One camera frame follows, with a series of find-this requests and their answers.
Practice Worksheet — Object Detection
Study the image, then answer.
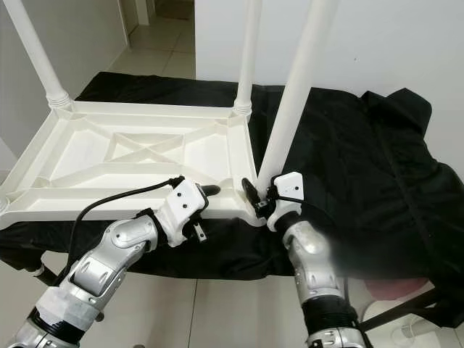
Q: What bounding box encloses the pink cloth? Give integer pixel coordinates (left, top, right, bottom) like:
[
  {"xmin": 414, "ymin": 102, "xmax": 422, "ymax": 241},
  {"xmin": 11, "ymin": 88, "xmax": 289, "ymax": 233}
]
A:
[{"xmin": 362, "ymin": 278, "xmax": 428, "ymax": 299}]

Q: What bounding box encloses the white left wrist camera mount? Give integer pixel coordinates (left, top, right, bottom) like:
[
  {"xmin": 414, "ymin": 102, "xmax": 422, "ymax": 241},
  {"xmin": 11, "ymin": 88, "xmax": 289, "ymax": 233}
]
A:
[{"xmin": 152, "ymin": 179, "xmax": 210, "ymax": 247}]

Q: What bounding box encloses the white door frame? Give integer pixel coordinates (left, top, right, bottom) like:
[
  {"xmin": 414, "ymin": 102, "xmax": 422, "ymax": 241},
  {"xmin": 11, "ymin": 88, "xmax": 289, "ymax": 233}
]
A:
[{"xmin": 120, "ymin": 0, "xmax": 149, "ymax": 26}]

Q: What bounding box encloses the black metal rod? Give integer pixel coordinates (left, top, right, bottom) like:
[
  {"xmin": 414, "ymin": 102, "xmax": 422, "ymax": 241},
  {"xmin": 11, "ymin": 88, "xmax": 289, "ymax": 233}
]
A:
[
  {"xmin": 362, "ymin": 286, "xmax": 443, "ymax": 334},
  {"xmin": 29, "ymin": 262, "xmax": 62, "ymax": 285}
]

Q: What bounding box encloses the black cloth table cover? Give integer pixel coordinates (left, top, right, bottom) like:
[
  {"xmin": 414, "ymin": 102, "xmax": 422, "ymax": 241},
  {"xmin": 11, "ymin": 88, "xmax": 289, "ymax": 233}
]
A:
[{"xmin": 0, "ymin": 71, "xmax": 464, "ymax": 323}]

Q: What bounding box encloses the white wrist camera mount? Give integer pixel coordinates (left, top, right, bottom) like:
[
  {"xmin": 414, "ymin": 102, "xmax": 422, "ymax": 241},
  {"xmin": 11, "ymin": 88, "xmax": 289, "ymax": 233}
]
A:
[
  {"xmin": 152, "ymin": 179, "xmax": 210, "ymax": 247},
  {"xmin": 265, "ymin": 172, "xmax": 305, "ymax": 231}
]

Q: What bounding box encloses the white plastic children table top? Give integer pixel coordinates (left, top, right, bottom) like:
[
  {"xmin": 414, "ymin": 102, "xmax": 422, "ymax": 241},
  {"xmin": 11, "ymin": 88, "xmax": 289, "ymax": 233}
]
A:
[{"xmin": 0, "ymin": 100, "xmax": 265, "ymax": 227}]

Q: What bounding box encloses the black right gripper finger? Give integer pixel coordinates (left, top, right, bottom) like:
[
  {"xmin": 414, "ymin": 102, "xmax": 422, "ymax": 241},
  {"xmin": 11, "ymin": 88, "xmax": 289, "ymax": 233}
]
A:
[{"xmin": 241, "ymin": 178, "xmax": 265, "ymax": 212}]

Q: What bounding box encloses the white round stand base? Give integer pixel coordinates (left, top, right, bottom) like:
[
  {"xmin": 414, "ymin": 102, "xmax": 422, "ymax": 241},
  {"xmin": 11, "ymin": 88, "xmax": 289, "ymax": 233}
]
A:
[{"xmin": 362, "ymin": 304, "xmax": 464, "ymax": 348}]

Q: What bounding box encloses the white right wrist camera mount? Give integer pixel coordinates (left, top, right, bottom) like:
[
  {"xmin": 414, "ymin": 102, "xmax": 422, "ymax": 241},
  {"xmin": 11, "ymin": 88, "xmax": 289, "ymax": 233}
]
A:
[{"xmin": 265, "ymin": 172, "xmax": 305, "ymax": 231}]

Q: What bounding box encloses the white tapered plastic table leg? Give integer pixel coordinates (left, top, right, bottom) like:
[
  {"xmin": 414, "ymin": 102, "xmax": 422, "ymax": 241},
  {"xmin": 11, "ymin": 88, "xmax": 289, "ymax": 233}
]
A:
[
  {"xmin": 257, "ymin": 0, "xmax": 340, "ymax": 186},
  {"xmin": 4, "ymin": 0, "xmax": 73, "ymax": 109},
  {"xmin": 233, "ymin": 0, "xmax": 263, "ymax": 117}
]

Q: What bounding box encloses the brown floor mat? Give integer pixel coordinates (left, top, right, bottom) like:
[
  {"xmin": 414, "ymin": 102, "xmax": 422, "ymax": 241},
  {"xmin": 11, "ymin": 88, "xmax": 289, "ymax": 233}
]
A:
[{"xmin": 156, "ymin": 0, "xmax": 193, "ymax": 19}]

